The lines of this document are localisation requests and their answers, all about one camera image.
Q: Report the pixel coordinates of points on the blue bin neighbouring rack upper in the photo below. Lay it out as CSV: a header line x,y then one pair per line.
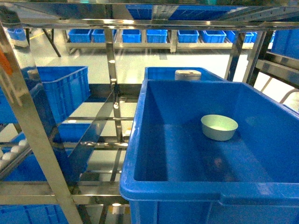
x,y
57,91

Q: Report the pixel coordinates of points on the stainless steel shelf rack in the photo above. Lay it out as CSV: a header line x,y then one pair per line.
x,y
78,162

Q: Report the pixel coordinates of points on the white round container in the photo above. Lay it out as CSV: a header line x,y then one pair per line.
x,y
188,75

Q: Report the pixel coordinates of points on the light green plastic bowl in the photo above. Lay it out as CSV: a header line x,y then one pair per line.
x,y
218,127

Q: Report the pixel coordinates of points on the blue bin behind big bin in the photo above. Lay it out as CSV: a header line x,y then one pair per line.
x,y
168,73

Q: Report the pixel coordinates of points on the blue bin centre upper shelf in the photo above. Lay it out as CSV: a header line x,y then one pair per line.
x,y
174,174

